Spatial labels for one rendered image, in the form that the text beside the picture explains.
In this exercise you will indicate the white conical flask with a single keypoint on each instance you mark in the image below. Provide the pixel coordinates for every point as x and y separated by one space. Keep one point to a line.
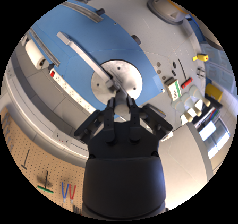
196 92
178 106
187 101

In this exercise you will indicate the white box with green stripe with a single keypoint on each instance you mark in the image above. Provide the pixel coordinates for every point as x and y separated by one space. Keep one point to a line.
173 89

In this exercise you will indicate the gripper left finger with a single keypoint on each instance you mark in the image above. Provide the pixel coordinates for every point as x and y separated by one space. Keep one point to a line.
108 123

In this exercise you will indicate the white power strip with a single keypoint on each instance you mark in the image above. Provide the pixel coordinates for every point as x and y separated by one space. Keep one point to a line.
70 92

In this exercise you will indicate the clear round dish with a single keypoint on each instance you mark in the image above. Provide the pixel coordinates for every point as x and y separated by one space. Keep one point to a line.
201 72

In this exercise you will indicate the blue shaker body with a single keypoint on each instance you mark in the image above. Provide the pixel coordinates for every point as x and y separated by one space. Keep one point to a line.
93 34

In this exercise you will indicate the white wall socket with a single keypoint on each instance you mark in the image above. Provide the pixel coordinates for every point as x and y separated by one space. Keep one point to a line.
61 139

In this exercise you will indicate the grey round disc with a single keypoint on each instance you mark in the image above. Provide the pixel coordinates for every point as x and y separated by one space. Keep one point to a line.
159 71
163 77
158 64

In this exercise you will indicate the tan pegboard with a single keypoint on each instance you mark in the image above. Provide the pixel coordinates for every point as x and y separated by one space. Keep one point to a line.
33 172

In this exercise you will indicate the black stop block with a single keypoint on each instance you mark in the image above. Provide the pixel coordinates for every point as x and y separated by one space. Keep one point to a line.
100 11
51 66

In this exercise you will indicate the yellow device with red button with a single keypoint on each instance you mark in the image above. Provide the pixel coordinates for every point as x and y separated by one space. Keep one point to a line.
201 57

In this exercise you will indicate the grey round base plate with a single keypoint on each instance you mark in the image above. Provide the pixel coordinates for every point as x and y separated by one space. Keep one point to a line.
155 11

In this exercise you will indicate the small black block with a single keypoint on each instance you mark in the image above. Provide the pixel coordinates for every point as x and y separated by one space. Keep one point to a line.
173 73
174 64

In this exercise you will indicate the silver connecting rod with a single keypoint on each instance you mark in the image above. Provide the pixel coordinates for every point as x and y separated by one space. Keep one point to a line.
83 55

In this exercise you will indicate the grey rail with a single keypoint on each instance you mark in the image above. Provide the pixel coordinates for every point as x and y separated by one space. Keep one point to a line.
44 45
83 11

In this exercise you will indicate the black rack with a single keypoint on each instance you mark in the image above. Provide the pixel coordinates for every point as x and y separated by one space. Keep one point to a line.
210 108

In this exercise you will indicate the grey crankpin block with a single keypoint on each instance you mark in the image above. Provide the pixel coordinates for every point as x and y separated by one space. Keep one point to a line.
121 98

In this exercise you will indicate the white paper towel roll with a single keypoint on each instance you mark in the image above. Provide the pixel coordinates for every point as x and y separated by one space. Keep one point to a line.
34 54

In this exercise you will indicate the yellow box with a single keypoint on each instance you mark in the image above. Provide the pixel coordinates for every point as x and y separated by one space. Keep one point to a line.
213 92

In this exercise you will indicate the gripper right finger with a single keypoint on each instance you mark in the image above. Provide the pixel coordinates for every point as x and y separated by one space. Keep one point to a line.
134 123

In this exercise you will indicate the blue wall board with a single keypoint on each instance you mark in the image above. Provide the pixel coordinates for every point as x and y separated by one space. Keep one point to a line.
217 68

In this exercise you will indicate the silver crank disc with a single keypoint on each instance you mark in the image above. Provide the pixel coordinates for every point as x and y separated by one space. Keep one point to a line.
128 75

